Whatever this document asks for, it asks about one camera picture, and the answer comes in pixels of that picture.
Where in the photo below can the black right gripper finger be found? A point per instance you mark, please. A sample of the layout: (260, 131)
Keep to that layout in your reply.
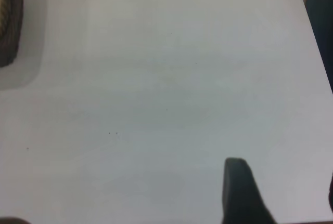
(242, 198)

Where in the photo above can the dark brown wicker basket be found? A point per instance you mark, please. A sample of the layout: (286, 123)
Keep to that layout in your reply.
(13, 26)

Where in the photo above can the dark blue object beyond table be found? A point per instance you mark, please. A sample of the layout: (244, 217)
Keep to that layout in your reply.
(322, 26)

